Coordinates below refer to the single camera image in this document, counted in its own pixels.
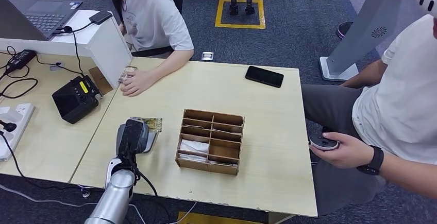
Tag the white desk partition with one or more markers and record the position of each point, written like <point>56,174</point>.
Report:
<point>102,45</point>

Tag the black power adapter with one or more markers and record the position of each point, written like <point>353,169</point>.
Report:
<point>20,60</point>

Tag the stack of patterned cards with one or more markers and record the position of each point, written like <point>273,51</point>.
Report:
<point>128,71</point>

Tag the black smartphone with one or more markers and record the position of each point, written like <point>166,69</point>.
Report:
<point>264,76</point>

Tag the grey slanted kiosk stand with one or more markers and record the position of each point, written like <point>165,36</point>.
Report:
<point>368,21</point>

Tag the headset person's left hand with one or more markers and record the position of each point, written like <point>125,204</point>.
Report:
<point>348,152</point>

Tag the black wristwatch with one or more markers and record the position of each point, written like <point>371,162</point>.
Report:
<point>374,161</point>

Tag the brown cardboard piece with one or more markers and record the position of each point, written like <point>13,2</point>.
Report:
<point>100,81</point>

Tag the person's left forearm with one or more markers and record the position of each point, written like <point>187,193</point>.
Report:
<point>170,65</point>

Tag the dark grey laptop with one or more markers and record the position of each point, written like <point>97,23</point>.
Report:
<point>44,14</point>

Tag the white power strip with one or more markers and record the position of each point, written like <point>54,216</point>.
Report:
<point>20,116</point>

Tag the black external drive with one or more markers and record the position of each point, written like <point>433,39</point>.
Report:
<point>100,17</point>

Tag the black shoe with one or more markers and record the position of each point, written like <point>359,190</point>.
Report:
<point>343,29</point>

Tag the wooden compartment box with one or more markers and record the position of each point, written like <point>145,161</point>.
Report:
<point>204,169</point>

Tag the yellow floor tape patch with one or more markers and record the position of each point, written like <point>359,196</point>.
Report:
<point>211,219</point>

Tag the white VR controller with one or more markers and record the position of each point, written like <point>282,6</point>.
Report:
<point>322,143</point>

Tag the metal floor socket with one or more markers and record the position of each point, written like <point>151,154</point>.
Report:
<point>207,56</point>

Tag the person with VR headset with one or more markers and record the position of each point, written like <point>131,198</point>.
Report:
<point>403,106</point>

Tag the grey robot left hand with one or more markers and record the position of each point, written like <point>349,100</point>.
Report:
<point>145,139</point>

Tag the black box computer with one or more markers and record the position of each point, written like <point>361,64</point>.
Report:
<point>73,99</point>

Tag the hotel room key card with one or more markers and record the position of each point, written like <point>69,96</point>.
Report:
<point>193,158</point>
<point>194,146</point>
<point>199,126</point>
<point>222,163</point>
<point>232,132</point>

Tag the headset person's right forearm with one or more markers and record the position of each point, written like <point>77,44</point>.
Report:
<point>368,75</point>

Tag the black power plug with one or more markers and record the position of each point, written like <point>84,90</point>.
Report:
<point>8,126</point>

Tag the headset person's left forearm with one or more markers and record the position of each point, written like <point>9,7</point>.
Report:
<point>409,176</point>

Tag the grey card reader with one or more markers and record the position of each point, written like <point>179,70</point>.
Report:
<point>152,143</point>

